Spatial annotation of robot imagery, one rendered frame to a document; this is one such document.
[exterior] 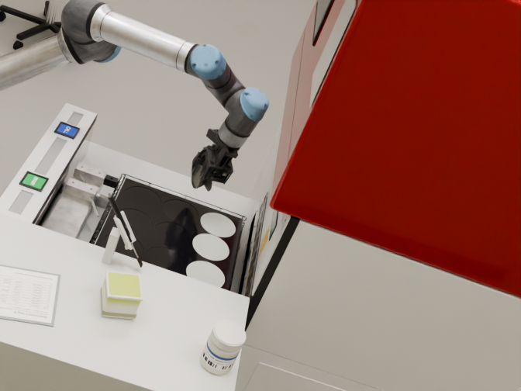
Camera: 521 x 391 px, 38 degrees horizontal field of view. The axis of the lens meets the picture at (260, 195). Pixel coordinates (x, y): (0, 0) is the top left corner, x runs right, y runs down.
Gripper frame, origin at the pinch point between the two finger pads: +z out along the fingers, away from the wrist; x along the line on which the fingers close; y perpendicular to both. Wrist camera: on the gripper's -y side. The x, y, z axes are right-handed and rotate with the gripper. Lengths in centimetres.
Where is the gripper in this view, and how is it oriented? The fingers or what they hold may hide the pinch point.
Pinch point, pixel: (196, 182)
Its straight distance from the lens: 210.1
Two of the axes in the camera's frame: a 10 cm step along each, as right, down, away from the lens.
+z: -4.8, 6.4, 6.1
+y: 1.5, 7.4, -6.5
